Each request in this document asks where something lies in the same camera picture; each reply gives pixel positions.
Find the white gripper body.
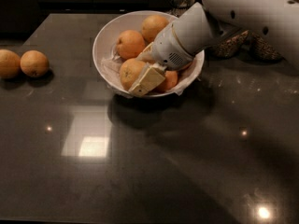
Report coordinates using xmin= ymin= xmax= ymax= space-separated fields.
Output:
xmin=151 ymin=21 xmax=194 ymax=71

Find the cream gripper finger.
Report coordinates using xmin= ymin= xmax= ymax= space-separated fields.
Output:
xmin=129 ymin=63 xmax=165 ymax=97
xmin=136 ymin=43 xmax=155 ymax=63

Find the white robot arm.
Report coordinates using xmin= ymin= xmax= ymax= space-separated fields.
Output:
xmin=129 ymin=0 xmax=299 ymax=96

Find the orange at bowl front right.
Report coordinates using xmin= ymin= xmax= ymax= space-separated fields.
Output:
xmin=154 ymin=71 xmax=178 ymax=92

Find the orange at bowl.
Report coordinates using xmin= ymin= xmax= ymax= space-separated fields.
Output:
xmin=154 ymin=71 xmax=178 ymax=92
xmin=120 ymin=59 xmax=146 ymax=91
xmin=179 ymin=62 xmax=192 ymax=72
xmin=116 ymin=30 xmax=146 ymax=60
xmin=141 ymin=15 xmax=169 ymax=43

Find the orange at bowl front left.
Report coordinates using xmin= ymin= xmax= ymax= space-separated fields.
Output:
xmin=120 ymin=59 xmax=146 ymax=91

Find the orange at bowl back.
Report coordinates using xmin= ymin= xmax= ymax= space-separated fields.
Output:
xmin=141 ymin=15 xmax=169 ymax=43

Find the white bowl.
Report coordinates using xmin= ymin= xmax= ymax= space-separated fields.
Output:
xmin=93 ymin=10 xmax=205 ymax=99

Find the middle glass jar with cereal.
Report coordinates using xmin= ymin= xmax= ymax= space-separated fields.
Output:
xmin=208 ymin=31 xmax=249 ymax=59

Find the glass jar with cereal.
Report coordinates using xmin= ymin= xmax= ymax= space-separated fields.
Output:
xmin=208 ymin=31 xmax=249 ymax=59
xmin=249 ymin=33 xmax=282 ymax=62

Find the right glass jar with cereal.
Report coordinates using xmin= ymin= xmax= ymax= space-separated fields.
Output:
xmin=249 ymin=33 xmax=282 ymax=62

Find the orange at table far left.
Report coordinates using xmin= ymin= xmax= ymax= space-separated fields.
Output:
xmin=0 ymin=49 xmax=21 ymax=79

